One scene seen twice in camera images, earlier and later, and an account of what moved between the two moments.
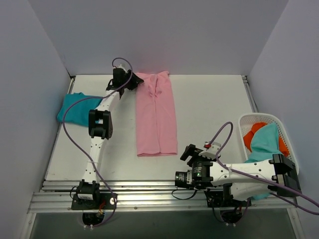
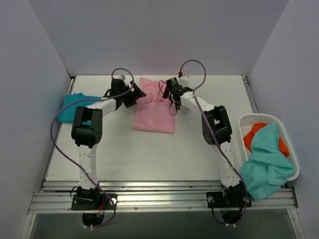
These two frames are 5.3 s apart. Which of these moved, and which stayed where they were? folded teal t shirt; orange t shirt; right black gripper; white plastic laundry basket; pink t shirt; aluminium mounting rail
Moved: right black gripper; pink t shirt
Stayed: orange t shirt; folded teal t shirt; white plastic laundry basket; aluminium mounting rail
